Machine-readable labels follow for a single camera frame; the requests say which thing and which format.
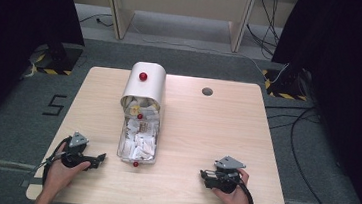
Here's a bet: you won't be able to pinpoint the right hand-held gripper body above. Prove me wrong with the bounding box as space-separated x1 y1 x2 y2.
204 153 248 195

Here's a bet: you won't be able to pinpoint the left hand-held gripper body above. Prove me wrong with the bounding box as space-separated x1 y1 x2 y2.
59 130 103 172

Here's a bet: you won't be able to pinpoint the person's right hand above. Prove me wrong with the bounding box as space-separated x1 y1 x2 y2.
210 166 258 204

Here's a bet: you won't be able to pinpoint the person's left hand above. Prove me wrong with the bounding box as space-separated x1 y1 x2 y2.
42 140 94 196

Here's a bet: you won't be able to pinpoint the silver tray with white packets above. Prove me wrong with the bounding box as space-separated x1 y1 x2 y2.
115 108 163 170

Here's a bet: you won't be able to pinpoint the pile of white paper packets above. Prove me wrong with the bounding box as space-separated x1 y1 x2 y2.
118 96 163 163

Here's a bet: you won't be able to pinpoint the stand base with hazard tape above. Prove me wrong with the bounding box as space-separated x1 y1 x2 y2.
29 40 86 78
259 63 311 102

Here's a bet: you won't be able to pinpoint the white rounded box with red knob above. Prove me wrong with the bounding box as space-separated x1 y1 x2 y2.
119 59 169 115

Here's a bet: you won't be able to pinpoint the black curtain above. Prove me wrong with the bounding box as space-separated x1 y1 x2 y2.
0 0 90 146
257 0 362 204

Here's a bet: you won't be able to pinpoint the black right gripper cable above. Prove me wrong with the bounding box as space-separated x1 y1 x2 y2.
235 179 260 204

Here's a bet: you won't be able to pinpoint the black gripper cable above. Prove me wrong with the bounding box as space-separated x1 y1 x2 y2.
39 134 73 190
235 179 260 204

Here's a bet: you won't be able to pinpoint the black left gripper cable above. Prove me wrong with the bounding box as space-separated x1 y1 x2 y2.
39 134 73 190

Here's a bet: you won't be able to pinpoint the long black floor cables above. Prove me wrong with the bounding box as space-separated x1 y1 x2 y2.
255 101 359 204

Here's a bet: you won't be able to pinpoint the grey table cable grommet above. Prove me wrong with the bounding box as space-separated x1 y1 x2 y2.
201 86 214 98

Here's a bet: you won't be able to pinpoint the black floor cable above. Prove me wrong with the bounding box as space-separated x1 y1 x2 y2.
78 11 115 29

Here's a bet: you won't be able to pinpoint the bundle of black cables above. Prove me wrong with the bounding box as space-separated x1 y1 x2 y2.
243 0 285 58

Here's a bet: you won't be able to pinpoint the beige wooden desk frame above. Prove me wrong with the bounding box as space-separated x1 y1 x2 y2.
98 0 258 56

